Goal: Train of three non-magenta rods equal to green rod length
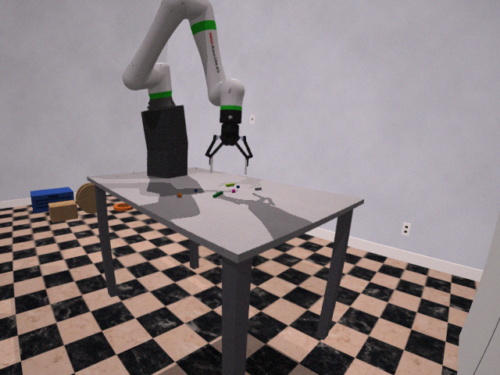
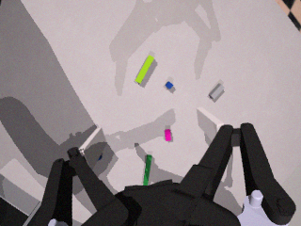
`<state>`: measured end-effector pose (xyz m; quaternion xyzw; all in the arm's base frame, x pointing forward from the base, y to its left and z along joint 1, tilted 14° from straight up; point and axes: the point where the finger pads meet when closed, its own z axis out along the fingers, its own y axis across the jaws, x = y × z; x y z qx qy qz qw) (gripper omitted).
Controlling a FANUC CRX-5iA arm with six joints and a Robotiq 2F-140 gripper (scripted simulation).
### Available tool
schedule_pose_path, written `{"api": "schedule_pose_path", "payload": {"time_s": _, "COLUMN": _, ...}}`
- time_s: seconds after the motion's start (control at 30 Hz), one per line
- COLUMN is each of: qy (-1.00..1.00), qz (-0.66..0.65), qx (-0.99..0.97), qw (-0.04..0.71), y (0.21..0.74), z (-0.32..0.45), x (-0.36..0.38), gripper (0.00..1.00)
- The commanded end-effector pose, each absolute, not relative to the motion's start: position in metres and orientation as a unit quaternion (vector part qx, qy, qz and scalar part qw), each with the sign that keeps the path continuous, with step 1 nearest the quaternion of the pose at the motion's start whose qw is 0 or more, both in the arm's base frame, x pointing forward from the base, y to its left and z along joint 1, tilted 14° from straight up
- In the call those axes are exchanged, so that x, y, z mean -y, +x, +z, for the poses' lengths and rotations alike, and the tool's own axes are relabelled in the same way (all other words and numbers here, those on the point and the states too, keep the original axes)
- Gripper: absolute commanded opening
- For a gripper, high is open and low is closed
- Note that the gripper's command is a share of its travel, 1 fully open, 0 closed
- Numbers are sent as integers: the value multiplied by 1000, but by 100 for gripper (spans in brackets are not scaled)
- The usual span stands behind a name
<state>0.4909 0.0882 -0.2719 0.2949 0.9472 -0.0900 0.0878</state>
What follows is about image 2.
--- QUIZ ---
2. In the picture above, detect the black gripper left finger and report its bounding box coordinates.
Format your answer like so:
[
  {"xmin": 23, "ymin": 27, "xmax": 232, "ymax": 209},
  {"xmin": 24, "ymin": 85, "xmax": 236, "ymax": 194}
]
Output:
[{"xmin": 32, "ymin": 127, "xmax": 133, "ymax": 226}]

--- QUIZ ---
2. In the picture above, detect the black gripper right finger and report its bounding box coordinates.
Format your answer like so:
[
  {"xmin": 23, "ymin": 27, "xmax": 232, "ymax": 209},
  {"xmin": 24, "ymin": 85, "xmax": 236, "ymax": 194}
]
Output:
[{"xmin": 158, "ymin": 107, "xmax": 296, "ymax": 226}]

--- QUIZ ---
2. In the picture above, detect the small grey block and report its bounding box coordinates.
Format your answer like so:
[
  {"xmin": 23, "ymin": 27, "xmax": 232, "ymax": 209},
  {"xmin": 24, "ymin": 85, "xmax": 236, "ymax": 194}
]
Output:
[{"xmin": 209, "ymin": 84, "xmax": 224, "ymax": 99}]

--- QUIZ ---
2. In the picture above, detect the small magenta block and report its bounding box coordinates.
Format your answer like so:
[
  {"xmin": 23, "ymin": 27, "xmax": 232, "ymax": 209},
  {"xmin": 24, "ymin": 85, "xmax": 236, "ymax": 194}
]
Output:
[{"xmin": 165, "ymin": 129, "xmax": 171, "ymax": 141}]

